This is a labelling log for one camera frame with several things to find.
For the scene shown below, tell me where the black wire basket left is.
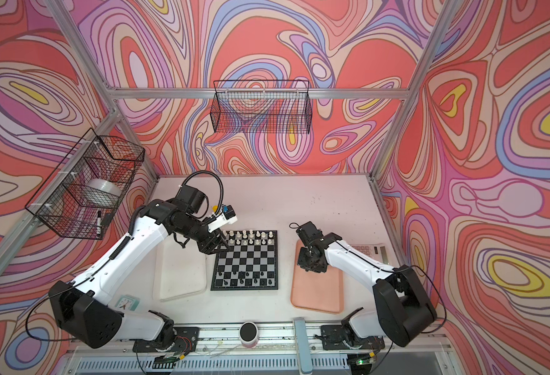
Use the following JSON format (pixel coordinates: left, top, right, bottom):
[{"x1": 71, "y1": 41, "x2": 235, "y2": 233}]
[{"x1": 25, "y1": 129, "x2": 145, "y2": 240}]

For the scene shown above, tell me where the grey blue rail bracket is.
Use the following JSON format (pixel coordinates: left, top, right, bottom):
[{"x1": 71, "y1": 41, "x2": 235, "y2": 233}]
[{"x1": 293, "y1": 317, "x2": 313, "y2": 375}]

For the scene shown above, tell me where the black marker pen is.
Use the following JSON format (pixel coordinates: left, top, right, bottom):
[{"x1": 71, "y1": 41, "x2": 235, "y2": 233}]
[{"x1": 96, "y1": 210, "x2": 102, "y2": 238}]

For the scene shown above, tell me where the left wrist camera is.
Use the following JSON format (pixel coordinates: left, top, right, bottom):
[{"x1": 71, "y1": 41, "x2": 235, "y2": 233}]
[{"x1": 208, "y1": 205, "x2": 237, "y2": 233}]

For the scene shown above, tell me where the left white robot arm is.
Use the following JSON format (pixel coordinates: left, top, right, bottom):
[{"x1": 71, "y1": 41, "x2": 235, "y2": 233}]
[{"x1": 48, "y1": 185, "x2": 237, "y2": 352}]

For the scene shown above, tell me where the black white chess board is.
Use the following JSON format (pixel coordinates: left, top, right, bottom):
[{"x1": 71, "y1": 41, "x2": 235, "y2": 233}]
[{"x1": 210, "y1": 230, "x2": 279, "y2": 292}]

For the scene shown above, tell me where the black pink round speaker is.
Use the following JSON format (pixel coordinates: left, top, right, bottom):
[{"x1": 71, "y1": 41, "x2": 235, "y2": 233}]
[{"x1": 239, "y1": 322, "x2": 259, "y2": 348}]

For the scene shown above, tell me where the pink white calculator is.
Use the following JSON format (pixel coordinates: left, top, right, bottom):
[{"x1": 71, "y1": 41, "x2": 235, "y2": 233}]
[{"x1": 352, "y1": 245, "x2": 389, "y2": 264}]

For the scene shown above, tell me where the black wire basket back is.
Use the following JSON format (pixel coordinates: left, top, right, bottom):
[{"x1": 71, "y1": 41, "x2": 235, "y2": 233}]
[{"x1": 210, "y1": 79, "x2": 312, "y2": 134}]

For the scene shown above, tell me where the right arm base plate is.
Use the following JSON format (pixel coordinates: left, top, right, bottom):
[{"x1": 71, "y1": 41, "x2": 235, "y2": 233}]
[{"x1": 313, "y1": 307, "x2": 385, "y2": 353}]

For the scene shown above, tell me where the pink plastic tray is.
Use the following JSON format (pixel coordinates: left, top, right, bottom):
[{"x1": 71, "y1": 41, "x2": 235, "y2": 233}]
[{"x1": 290, "y1": 240, "x2": 345, "y2": 314}]

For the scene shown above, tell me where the black wire basket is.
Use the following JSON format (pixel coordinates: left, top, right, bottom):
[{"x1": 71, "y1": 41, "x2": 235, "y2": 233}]
[
  {"x1": 25, "y1": 129, "x2": 145, "y2": 240},
  {"x1": 210, "y1": 79, "x2": 312, "y2": 134}
]

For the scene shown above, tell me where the clear tape roll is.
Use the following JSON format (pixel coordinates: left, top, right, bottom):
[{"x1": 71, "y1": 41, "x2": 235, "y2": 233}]
[{"x1": 87, "y1": 178, "x2": 122, "y2": 196}]

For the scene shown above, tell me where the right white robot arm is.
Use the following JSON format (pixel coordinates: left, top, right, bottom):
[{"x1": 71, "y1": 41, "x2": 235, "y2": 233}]
[{"x1": 291, "y1": 221, "x2": 437, "y2": 348}]

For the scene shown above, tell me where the teal alarm clock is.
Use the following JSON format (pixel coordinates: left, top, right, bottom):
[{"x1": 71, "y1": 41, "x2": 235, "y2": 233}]
[{"x1": 115, "y1": 295, "x2": 140, "y2": 311}]

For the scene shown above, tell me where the white plastic tray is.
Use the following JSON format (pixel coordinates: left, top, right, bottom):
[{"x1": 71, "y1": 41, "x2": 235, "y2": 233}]
[{"x1": 153, "y1": 237, "x2": 208, "y2": 303}]

